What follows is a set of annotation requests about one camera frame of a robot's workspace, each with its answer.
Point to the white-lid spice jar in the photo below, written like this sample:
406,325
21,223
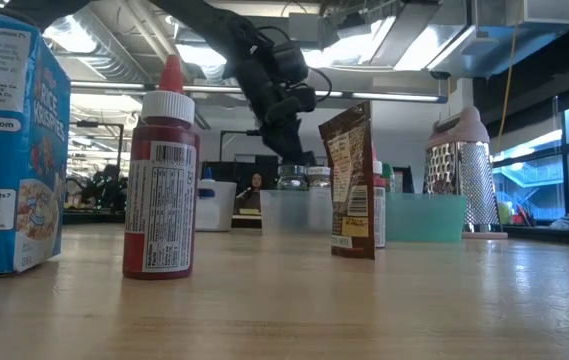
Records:
318,177

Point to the green-lid spice jar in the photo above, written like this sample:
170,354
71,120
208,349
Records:
291,182

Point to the green Apple Jacks box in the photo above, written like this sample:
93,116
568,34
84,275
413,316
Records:
389,177

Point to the blue food colouring bottle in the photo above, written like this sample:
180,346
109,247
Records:
207,175

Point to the pink food colouring bottle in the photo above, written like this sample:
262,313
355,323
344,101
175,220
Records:
379,215

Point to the dark red food colouring bottle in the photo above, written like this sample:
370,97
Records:
161,210

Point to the blue Rice Krispies box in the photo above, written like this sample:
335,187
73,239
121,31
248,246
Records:
4,150

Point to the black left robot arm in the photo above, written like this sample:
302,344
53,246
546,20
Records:
204,20

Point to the ceiling strip light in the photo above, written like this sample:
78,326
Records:
109,85
329,93
394,96
214,89

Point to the person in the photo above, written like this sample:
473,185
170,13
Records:
256,182
109,190

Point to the clear plastic container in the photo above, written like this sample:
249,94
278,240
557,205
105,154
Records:
294,215

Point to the grey plastic bin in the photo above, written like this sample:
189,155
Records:
219,210

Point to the teal plastic tray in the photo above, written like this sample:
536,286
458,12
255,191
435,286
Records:
424,220

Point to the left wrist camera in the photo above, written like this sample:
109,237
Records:
289,62

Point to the thin black metal frame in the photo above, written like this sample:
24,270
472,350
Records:
234,132
122,145

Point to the silver ventilation duct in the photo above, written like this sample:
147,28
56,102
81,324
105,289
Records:
89,50

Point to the large rectangular silver duct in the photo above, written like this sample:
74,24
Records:
489,45

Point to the black aluminium table frame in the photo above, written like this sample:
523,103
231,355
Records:
554,236

